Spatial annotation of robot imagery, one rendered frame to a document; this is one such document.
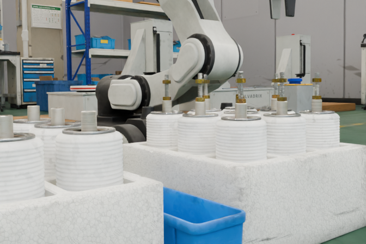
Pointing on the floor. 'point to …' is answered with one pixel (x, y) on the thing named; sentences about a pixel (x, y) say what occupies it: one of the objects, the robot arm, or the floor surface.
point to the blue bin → (200, 220)
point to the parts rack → (132, 8)
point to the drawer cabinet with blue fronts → (28, 79)
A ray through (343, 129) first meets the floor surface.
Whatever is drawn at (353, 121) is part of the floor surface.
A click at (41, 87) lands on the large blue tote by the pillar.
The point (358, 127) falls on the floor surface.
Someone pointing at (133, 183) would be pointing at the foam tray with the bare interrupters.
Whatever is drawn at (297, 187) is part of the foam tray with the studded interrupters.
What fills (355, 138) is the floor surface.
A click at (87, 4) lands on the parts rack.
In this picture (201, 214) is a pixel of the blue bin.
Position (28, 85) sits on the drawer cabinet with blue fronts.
